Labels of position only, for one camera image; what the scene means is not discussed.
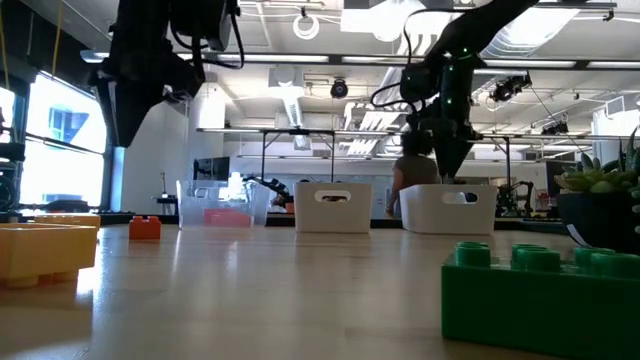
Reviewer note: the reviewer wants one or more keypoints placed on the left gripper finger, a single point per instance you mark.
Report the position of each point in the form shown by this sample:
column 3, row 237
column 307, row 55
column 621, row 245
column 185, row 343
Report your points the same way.
column 132, row 110

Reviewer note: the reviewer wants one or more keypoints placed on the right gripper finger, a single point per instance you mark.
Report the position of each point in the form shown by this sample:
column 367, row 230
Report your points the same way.
column 452, row 157

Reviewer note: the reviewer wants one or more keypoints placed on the red toy brick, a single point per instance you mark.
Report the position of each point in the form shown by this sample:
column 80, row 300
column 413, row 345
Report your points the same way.
column 145, row 229
column 227, row 218

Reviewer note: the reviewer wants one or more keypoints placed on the orange toy brick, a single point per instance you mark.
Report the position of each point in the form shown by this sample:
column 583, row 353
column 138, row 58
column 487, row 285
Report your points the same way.
column 45, row 252
column 67, row 220

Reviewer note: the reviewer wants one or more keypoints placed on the green toy brick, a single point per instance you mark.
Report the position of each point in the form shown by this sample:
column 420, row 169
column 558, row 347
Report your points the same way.
column 525, row 305

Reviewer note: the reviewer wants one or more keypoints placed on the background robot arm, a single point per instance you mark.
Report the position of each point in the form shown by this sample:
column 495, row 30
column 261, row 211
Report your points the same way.
column 515, row 197
column 272, row 187

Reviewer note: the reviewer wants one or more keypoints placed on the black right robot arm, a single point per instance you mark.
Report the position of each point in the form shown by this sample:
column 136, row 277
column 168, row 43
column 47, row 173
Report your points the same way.
column 480, row 25

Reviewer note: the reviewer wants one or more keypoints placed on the person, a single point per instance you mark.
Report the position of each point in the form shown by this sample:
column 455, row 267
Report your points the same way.
column 415, row 172

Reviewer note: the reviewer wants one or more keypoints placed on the black stage light cluster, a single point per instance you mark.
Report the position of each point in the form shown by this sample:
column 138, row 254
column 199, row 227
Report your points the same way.
column 510, row 89

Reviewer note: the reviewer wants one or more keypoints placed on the white plastic bin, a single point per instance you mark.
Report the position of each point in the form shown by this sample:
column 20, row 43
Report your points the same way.
column 332, row 217
column 450, row 220

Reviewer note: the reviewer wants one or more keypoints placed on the ceiling light strip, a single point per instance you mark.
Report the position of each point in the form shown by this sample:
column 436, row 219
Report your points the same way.
column 275, row 58
column 530, row 63

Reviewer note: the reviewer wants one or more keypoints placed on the large bright window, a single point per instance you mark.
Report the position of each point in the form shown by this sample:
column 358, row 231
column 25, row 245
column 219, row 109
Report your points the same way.
column 60, row 170

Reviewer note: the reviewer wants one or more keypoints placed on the black monitor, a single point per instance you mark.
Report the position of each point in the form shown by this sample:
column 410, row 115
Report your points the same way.
column 212, row 169

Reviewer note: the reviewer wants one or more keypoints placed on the black round ceiling device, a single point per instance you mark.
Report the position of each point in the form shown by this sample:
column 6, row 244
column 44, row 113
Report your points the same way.
column 339, row 89

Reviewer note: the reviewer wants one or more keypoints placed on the clear plastic bin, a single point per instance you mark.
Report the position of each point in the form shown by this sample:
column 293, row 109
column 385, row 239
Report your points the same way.
column 220, row 200

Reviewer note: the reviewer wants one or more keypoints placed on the potted succulent plant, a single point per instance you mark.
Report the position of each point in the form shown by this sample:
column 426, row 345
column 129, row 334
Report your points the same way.
column 600, row 215

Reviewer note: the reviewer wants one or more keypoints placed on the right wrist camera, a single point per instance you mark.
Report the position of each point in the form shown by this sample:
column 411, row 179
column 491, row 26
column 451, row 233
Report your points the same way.
column 419, row 84

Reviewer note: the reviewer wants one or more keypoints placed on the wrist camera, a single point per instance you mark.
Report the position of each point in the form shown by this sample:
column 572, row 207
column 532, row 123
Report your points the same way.
column 205, row 22
column 419, row 84

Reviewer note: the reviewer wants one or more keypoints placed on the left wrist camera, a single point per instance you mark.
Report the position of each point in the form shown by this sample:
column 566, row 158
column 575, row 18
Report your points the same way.
column 205, row 22

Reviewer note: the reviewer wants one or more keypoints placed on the black background table frame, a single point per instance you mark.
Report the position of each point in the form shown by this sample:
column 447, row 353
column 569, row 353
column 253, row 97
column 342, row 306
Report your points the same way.
column 300, row 132

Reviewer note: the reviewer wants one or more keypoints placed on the white ceiling duct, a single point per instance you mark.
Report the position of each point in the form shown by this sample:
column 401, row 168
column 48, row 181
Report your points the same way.
column 292, row 107

